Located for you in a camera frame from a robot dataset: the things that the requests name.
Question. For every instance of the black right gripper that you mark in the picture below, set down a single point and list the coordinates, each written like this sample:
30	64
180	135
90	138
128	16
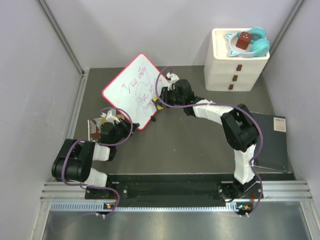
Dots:
165	94

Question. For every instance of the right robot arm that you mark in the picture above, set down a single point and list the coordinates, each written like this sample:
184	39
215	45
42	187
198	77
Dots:
238	124

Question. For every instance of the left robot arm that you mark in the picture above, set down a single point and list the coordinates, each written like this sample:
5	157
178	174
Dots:
100	147

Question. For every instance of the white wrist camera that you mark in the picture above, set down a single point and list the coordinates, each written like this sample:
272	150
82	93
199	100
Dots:
173	78
110	116

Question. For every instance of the yellow whiteboard eraser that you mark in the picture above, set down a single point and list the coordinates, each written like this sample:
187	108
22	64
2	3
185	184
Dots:
158	104

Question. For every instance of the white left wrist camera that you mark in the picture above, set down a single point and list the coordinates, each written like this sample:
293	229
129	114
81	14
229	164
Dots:
110	116

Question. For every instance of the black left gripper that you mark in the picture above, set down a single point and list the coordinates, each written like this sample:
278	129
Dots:
127	127

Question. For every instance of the black book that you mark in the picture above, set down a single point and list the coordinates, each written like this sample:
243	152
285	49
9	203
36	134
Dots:
273	154

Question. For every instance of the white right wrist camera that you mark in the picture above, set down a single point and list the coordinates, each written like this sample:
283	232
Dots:
173	78

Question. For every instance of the pink framed whiteboard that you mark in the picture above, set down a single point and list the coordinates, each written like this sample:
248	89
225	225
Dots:
134	88

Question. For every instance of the black mounting base plate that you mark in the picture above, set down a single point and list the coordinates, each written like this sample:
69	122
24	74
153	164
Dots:
182	189

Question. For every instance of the teal cat ear headphones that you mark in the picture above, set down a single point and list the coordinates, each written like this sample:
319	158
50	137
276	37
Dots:
256	38

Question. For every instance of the white three drawer unit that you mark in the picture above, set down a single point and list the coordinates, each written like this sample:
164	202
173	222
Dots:
230	74

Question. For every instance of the brown cube toy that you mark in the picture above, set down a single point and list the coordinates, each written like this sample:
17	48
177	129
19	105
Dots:
243	40

